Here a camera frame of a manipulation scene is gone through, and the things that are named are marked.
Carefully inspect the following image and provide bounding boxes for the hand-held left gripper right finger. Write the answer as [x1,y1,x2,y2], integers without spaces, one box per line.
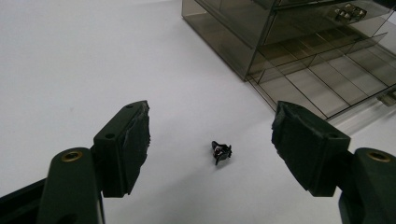
[271,100,352,198]

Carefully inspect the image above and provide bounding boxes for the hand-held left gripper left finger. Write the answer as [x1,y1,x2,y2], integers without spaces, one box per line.
[92,100,151,199]

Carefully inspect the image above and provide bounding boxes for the small black clip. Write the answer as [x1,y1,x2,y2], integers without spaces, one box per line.
[211,140,233,166]

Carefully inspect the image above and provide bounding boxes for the smoky transparent divided drawer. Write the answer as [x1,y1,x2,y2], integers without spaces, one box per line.
[247,31,396,121]

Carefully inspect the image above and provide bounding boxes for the smoky transparent drawer box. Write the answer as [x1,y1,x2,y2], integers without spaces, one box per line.
[181,0,396,82]

